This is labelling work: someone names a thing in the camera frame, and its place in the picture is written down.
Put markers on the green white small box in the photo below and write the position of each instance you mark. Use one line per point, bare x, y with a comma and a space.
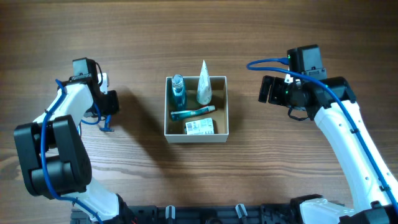
200, 127

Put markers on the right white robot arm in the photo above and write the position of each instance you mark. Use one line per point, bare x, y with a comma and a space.
332, 105

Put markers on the white lotion tube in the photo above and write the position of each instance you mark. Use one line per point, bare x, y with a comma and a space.
204, 91

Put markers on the blue mouthwash bottle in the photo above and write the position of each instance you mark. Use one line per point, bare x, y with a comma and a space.
179, 92

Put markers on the open beige cardboard box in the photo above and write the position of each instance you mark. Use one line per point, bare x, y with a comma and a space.
174, 131

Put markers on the red green toothpaste tube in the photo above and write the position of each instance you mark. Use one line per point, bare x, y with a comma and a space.
180, 115

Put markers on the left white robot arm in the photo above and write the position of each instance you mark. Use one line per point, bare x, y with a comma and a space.
53, 159

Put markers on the blue pen-like stick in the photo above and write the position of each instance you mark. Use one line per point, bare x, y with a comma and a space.
107, 127

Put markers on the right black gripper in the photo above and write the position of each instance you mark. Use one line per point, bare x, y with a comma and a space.
266, 89

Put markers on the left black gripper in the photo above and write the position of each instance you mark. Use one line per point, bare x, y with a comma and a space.
110, 102

